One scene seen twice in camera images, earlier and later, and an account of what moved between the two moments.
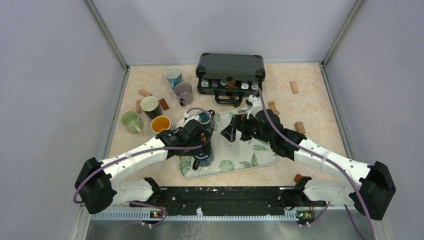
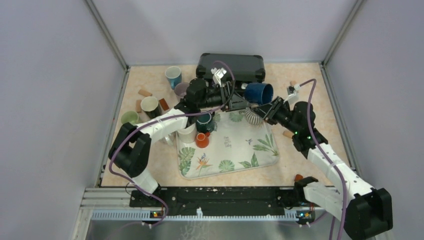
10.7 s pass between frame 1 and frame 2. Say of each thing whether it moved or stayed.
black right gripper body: moved
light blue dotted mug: stayed
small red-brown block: stayed
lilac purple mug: stayed
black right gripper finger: moved
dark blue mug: moved
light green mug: stayed
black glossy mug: stayed
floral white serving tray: stayed
